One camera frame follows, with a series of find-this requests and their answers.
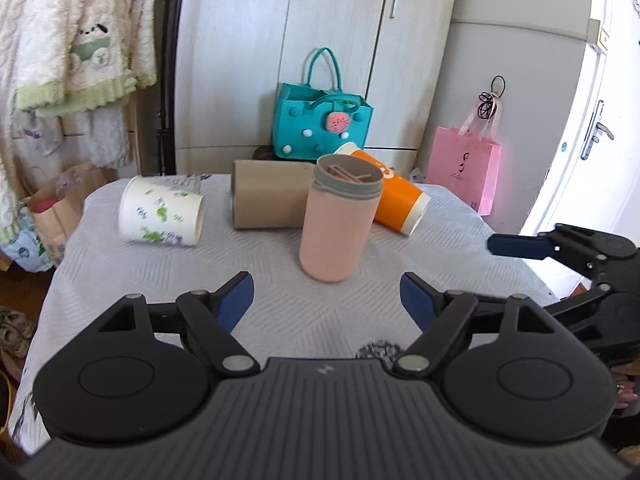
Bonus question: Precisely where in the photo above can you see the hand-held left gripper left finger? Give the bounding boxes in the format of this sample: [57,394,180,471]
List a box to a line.
[96,271,262,377]

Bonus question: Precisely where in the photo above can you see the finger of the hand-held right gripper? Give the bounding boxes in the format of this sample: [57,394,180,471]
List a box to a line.
[487,223,640,286]
[547,282,621,332]

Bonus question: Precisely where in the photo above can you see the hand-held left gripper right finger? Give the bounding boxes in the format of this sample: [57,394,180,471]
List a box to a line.
[392,271,557,378]

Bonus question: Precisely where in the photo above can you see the pink cup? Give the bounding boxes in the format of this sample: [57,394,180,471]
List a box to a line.
[299,155,385,284]

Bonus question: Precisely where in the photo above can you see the orange cup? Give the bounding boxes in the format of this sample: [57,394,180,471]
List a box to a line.
[334,142,432,237]

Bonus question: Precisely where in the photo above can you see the brown cardboard cup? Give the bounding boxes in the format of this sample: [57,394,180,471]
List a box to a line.
[231,159,327,231]

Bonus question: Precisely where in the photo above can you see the white floral cup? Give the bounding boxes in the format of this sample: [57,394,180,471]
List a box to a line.
[117,176,206,248]

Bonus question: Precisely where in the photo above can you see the person's right hand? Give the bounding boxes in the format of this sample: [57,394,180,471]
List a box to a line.
[607,359,640,418]

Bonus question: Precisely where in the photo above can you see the grey tablecloth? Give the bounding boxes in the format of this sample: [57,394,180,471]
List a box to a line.
[10,172,561,456]

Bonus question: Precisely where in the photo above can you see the pink gift bag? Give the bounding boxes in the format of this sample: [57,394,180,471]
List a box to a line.
[425,105,502,217]

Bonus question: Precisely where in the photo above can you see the brown paper bag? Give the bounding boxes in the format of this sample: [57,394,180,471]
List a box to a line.
[27,162,119,267]

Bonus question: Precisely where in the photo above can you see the teal felt handbag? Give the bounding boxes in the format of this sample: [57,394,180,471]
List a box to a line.
[272,47,374,161]

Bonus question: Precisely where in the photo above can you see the white door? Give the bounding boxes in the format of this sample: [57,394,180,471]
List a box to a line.
[517,0,640,246]

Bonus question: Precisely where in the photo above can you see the blue printed bag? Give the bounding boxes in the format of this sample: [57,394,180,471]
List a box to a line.
[0,200,54,274]

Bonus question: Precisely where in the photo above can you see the pair of shoes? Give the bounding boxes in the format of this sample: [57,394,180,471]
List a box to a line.
[0,307,37,377]

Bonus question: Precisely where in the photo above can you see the black pole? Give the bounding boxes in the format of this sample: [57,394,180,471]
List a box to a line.
[154,0,192,177]

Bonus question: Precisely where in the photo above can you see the grey wardrobe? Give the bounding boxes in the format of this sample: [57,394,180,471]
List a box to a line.
[172,0,462,177]

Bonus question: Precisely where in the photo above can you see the white cabinet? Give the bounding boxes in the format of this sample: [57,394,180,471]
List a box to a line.
[414,0,602,206]

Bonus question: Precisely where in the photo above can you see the cream fluffy robe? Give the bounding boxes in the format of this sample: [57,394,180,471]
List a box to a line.
[0,0,159,117]

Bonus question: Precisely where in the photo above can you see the metal door handle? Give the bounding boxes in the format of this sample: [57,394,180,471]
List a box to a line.
[581,101,615,161]

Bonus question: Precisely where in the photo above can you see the hair ties on hook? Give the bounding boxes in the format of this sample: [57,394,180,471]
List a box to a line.
[477,76,507,122]

